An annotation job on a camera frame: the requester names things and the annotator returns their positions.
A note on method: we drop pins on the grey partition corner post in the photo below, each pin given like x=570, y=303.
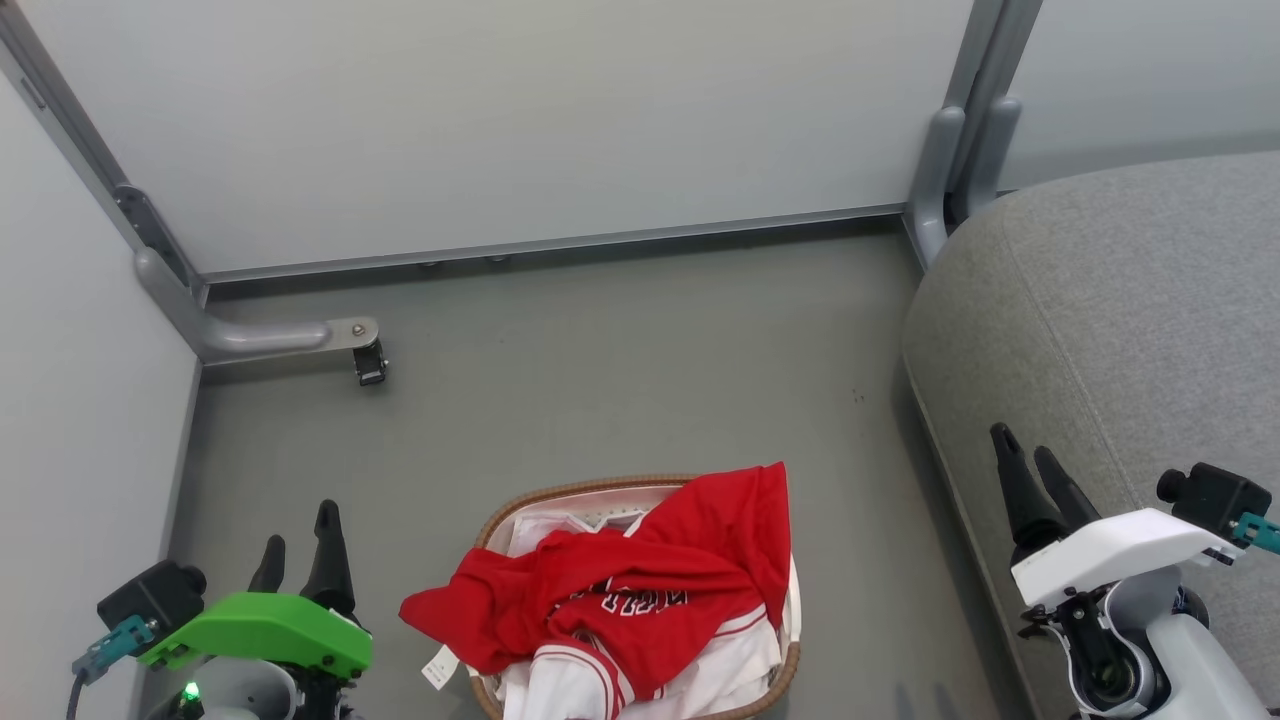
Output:
x=80, y=130

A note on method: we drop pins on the grey partition double post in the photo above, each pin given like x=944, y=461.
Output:
x=990, y=50

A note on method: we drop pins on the teal right camera connector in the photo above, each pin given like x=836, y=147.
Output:
x=1260, y=532

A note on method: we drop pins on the white cloth basket liner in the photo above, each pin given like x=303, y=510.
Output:
x=535, y=530

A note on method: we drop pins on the teal left camera connector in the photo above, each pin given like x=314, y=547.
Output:
x=112, y=645

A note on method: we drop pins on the grey partition bottom rail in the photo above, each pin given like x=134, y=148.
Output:
x=550, y=243

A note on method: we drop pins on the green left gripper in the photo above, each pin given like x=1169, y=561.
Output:
x=262, y=628

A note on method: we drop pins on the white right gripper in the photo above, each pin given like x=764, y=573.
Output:
x=1115, y=548

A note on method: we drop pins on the black caster wheel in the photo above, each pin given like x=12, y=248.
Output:
x=370, y=365

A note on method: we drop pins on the red white sports jersey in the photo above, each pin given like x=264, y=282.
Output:
x=680, y=560

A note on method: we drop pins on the grey fabric sofa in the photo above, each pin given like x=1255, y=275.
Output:
x=1100, y=330

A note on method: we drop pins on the teal camera connector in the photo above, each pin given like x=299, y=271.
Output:
x=112, y=645
x=1260, y=532

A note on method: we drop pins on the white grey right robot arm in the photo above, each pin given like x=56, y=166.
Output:
x=1160, y=650

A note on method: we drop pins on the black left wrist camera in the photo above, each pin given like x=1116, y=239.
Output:
x=150, y=595

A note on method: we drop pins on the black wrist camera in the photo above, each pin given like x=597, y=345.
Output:
x=1212, y=495
x=150, y=595

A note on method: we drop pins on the grey partition support leg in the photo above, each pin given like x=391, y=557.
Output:
x=932, y=180
x=250, y=337
x=993, y=150

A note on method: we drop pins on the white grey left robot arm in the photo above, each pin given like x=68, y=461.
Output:
x=245, y=697

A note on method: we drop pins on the cream laundry basket brown rim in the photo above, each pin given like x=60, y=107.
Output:
x=560, y=492

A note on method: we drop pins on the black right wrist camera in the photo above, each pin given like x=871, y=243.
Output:
x=1212, y=495

